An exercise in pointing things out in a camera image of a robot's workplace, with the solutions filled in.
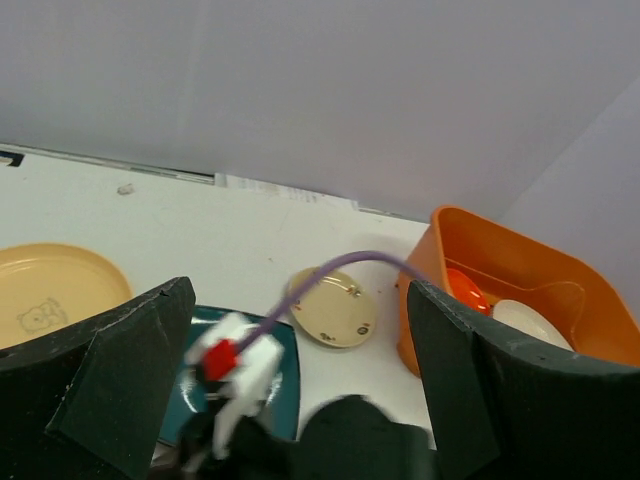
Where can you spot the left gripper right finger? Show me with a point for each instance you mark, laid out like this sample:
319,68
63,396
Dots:
505,405

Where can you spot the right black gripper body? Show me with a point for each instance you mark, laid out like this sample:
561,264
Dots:
347,438

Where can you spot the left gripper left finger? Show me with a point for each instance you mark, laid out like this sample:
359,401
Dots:
88,401

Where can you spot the cream round plate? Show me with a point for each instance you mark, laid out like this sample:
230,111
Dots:
521,317

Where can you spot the teal square plate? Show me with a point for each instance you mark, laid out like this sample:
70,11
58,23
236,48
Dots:
282,404

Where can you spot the small orange plate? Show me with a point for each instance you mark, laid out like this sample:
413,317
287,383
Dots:
467,292

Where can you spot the orange plastic bin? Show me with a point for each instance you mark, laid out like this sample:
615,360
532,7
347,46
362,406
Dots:
504,264

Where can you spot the yellow round plate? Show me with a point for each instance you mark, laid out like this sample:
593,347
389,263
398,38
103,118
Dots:
46,287

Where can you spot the small beige patterned plate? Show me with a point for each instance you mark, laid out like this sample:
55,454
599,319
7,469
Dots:
336,312

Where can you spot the small white debris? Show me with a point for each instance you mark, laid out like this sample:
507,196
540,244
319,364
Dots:
126,189

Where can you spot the left black table label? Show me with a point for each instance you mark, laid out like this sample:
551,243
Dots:
11,159

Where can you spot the white paper sheet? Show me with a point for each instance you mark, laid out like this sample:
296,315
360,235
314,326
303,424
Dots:
282,191

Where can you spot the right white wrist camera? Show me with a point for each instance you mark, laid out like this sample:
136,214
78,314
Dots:
235,376

